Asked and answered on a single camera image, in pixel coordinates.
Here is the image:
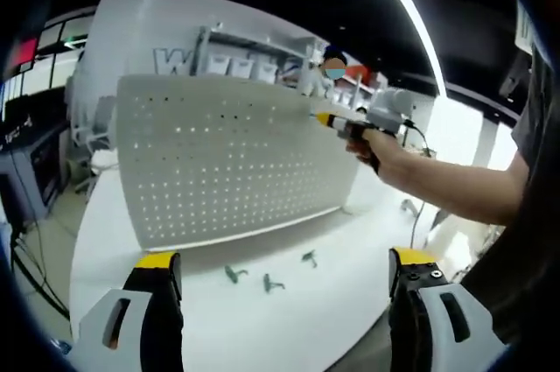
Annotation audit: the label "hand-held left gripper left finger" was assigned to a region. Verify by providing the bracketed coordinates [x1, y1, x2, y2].
[72, 251, 185, 372]

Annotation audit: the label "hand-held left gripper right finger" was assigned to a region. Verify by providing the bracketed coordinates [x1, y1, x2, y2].
[388, 248, 511, 372]

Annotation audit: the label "white perforated mounting plate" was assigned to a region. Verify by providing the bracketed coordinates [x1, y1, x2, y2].
[114, 74, 373, 254]

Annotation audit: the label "person's right hand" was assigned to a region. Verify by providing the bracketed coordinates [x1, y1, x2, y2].
[345, 123, 397, 177]

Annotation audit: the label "grey metal shelf rack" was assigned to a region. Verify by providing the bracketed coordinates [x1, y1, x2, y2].
[301, 43, 395, 107]
[194, 24, 325, 84]

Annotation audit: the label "white plastic storage bin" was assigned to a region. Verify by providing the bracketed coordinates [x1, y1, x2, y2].
[207, 54, 231, 76]
[256, 60, 280, 83]
[231, 58, 256, 80]

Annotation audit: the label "white ceiling light strip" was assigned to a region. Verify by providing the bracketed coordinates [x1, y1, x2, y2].
[362, 0, 448, 98]

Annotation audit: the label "person's dark grey shirt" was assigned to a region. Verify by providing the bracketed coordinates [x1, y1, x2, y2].
[458, 52, 560, 347]

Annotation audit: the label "white worn chest device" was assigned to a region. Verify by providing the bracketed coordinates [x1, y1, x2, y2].
[515, 0, 539, 56]

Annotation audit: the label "grey desk with dark panel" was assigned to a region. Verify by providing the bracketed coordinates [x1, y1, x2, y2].
[0, 124, 69, 220]

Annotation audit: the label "white office chair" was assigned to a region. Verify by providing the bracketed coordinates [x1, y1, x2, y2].
[69, 95, 117, 192]

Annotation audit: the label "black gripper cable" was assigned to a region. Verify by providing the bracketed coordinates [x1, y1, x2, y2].
[402, 119, 437, 158]

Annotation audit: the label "grey metal bracket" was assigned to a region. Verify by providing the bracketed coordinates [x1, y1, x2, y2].
[400, 199, 424, 221]

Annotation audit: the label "black floor cables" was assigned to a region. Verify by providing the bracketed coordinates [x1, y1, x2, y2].
[8, 214, 71, 319]

